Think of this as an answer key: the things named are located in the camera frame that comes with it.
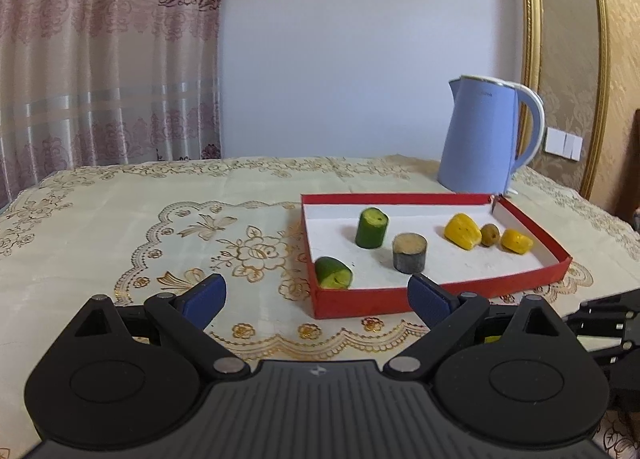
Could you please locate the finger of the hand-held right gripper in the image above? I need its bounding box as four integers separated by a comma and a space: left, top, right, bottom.
564, 320, 640, 366
577, 290, 640, 324

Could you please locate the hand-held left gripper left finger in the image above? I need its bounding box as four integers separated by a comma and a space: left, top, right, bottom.
75, 274, 251, 380

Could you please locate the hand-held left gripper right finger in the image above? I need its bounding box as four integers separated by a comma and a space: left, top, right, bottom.
382, 274, 566, 380

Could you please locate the red box white inside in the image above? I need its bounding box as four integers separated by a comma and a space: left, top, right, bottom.
300, 192, 573, 321

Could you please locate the dark sugarcane piece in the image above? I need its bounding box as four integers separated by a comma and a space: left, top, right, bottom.
392, 233, 430, 274

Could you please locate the large yellow fruit piece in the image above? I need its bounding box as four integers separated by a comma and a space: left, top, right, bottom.
444, 213, 484, 253

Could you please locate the green cucumber piece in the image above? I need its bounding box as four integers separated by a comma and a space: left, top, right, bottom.
355, 208, 390, 250
314, 256, 354, 290

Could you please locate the cream embroidered tablecloth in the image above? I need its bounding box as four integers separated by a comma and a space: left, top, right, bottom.
0, 154, 640, 459

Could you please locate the blue electric kettle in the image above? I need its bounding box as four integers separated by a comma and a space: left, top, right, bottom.
437, 75, 546, 198

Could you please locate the pink patterned curtain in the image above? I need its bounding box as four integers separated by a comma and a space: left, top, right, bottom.
0, 0, 227, 212

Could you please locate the white wall switch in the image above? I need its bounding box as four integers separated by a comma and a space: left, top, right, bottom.
544, 126, 584, 160

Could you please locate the gold wall frame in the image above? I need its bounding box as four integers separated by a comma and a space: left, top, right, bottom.
579, 0, 612, 201
516, 0, 544, 152

